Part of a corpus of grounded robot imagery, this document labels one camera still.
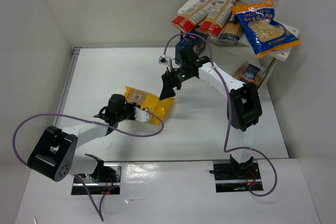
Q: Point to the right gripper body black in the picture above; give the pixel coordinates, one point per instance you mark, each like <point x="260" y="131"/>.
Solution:
<point x="170" y="80"/>

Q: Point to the yellow pasta bag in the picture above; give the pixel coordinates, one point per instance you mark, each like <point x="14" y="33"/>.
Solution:
<point x="159" y="109"/>

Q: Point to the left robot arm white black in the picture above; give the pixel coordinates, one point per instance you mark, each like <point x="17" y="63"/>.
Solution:
<point x="54" y="155"/>

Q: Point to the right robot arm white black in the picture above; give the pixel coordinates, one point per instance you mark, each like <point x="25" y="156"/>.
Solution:
<point x="242" y="100"/>

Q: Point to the dark blue pasta box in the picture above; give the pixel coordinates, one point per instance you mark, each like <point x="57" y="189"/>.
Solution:
<point x="189" y="41"/>

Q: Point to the blue clear pasta bag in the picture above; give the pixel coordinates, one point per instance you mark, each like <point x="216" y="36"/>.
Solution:
<point x="249" y="73"/>

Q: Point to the white two-tier shelf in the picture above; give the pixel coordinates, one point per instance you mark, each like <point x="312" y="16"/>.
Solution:
<point x="244" y="50"/>

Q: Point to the left red spaghetti pack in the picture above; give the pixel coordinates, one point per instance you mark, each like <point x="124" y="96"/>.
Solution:
<point x="194" y="15"/>

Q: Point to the red spaghetti pack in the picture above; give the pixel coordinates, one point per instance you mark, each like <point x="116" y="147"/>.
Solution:
<point x="194" y="15"/>
<point x="217" y="18"/>

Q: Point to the dark blue spaghetti pack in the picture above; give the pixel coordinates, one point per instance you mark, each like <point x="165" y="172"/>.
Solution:
<point x="232" y="31"/>

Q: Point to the right red spaghetti pack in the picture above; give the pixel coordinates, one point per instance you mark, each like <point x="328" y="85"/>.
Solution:
<point x="217" y="18"/>

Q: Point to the blue orange orecchiette bag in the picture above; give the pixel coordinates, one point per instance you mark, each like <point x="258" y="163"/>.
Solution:
<point x="262" y="32"/>

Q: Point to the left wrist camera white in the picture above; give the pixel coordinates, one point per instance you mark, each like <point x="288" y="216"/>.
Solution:
<point x="141" y="115"/>

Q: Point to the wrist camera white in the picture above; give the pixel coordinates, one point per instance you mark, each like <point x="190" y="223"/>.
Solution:
<point x="166" y="60"/>
<point x="141" y="115"/>

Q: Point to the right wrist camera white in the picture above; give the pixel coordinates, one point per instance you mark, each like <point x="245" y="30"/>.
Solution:
<point x="166" y="60"/>

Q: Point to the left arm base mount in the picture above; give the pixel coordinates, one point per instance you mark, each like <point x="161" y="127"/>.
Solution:
<point x="110" y="177"/>

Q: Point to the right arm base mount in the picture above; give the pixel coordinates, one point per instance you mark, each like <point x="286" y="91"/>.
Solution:
<point x="226" y="181"/>

